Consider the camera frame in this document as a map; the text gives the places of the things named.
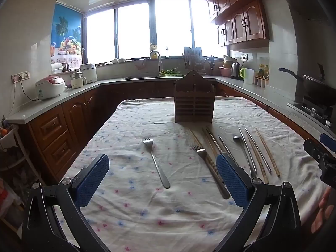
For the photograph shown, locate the stainless steel fork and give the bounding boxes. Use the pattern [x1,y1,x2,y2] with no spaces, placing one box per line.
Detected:
[142,138,171,189]
[192,146,231,200]

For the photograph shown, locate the chrome kitchen faucet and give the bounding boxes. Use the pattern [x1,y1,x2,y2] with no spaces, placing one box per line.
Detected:
[149,50,163,75]

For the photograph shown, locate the green basket of vegetables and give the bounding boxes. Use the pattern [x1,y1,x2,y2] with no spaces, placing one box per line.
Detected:
[159,69,182,77]

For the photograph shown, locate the steel electric kettle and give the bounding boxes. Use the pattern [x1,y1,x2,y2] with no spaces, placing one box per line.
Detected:
[230,62,242,80]

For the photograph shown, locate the white floral tablecloth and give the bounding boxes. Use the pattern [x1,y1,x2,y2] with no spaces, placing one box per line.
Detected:
[54,96,328,252]

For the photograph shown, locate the white pitcher green handle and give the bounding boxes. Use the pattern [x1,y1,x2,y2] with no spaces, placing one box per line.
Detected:
[240,68,255,85]

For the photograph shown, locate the black wok with lid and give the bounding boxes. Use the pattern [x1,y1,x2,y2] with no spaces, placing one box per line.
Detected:
[278,63,336,106]

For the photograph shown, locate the tan lidded pot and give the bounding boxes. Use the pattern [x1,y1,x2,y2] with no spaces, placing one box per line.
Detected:
[223,55,238,69]

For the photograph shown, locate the grey kitchen countertop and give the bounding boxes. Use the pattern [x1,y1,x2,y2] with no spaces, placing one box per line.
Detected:
[5,74,336,147]

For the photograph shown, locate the row of spice jars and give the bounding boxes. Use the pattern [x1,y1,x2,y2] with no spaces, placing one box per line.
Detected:
[253,75,270,88]

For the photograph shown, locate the stainless steel chopstick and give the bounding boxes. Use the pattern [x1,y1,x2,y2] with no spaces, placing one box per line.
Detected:
[218,135,239,167]
[245,128,272,173]
[238,127,258,172]

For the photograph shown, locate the wooden slatted utensil holder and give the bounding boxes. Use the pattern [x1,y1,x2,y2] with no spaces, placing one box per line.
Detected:
[173,70,216,123]

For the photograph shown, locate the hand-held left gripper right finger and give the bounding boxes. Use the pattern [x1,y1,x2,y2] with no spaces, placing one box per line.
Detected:
[216,153,302,252]

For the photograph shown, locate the large kitchen window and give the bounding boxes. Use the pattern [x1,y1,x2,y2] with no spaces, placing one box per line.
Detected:
[83,0,229,65]

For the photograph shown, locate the stainless steel spoon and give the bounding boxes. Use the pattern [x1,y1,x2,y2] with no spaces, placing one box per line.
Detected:
[233,135,257,178]

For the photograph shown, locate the white storage rack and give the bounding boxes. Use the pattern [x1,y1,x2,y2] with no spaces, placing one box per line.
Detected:
[0,115,46,232]

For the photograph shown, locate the wooden upper cabinets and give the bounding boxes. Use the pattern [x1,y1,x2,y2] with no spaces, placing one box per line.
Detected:
[202,0,275,48]

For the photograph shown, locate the small cream electric cooker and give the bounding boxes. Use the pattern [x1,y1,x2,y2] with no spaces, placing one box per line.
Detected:
[70,70,88,89]

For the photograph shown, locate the gas stove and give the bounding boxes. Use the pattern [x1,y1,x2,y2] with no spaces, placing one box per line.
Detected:
[287,94,336,131]

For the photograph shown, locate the wooden base cabinets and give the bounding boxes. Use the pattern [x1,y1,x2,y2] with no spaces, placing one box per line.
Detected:
[26,80,323,187]

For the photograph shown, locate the range hood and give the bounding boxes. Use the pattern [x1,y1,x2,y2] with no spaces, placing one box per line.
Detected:
[279,0,336,25]

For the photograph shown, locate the wire dish rack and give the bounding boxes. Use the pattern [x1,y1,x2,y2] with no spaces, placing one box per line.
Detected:
[182,46,208,74]

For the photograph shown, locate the white electric cooking pot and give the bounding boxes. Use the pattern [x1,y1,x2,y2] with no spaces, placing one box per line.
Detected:
[79,62,98,84]

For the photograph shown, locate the kitchen sink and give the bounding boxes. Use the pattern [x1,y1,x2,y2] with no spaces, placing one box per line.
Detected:
[121,75,160,81]

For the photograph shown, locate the white pink rice cooker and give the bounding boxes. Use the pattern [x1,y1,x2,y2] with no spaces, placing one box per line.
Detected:
[35,76,66,100]

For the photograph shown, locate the tropical fruit wall poster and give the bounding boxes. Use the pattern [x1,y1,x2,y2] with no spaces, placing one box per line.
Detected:
[51,3,86,64]

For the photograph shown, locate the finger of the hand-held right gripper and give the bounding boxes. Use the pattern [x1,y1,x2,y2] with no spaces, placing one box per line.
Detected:
[320,133,336,151]
[303,138,329,164]

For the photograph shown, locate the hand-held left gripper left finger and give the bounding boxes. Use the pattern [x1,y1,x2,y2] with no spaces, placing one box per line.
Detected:
[21,154,111,252]

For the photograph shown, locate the white wall outlet strip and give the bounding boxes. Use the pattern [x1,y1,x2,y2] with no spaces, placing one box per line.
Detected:
[11,71,30,84]

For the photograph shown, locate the black power cord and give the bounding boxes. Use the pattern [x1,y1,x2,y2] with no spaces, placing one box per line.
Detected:
[14,79,40,102]

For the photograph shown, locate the person's right hand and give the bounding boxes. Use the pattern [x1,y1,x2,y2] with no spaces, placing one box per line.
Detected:
[311,188,334,234]

